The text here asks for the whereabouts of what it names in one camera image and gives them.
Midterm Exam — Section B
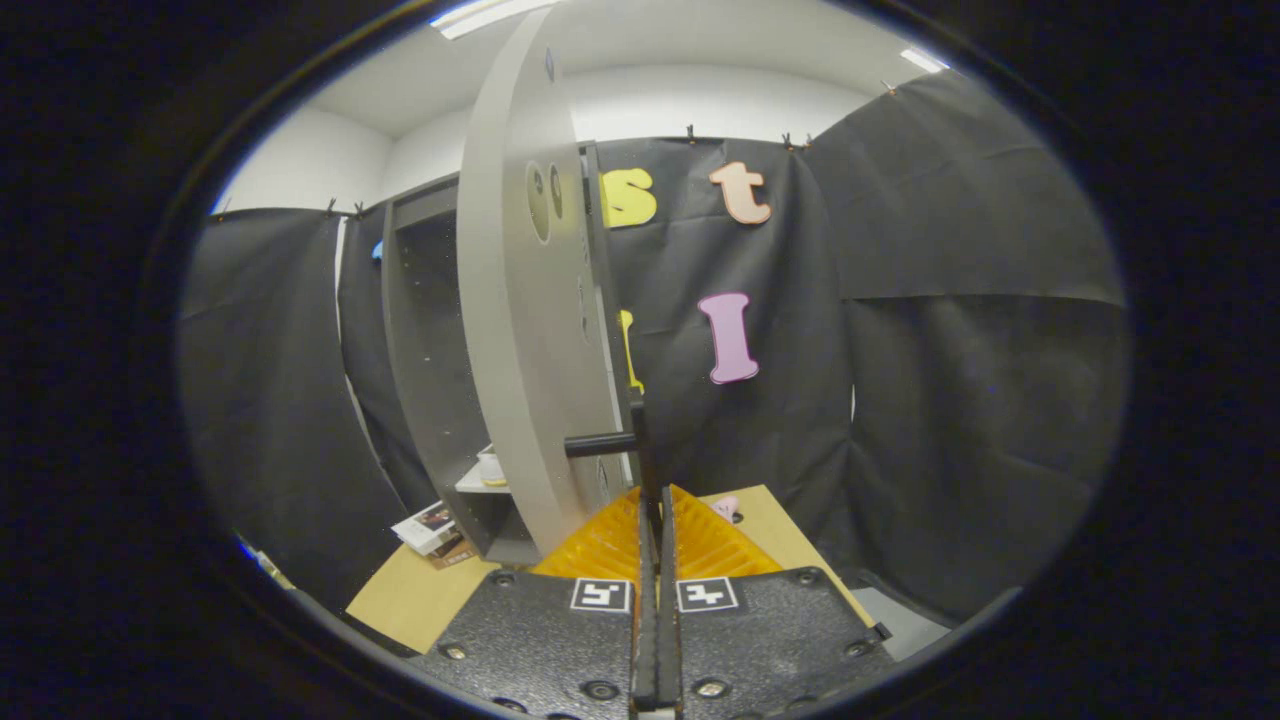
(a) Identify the large ceiling light panel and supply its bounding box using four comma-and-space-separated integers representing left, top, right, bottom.
430, 0, 561, 41

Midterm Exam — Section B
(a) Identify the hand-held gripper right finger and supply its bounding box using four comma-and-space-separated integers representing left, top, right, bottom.
658, 485, 896, 719

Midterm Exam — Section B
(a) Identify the blue white package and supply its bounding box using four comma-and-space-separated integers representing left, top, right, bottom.
236, 537, 296, 591

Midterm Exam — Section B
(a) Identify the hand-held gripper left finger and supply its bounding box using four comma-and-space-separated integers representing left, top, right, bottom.
408, 485, 659, 719

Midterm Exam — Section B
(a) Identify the grey shoe cabinet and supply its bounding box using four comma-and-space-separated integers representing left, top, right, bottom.
380, 140, 641, 567

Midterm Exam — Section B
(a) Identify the white printed booklet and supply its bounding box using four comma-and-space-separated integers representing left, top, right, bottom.
392, 502, 461, 557

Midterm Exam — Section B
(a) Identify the grey shoe cabinet door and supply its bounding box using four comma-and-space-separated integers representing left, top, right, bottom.
455, 5, 661, 561

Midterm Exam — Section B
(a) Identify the black backdrop cloth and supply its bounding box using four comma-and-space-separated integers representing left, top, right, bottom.
178, 68, 1131, 626

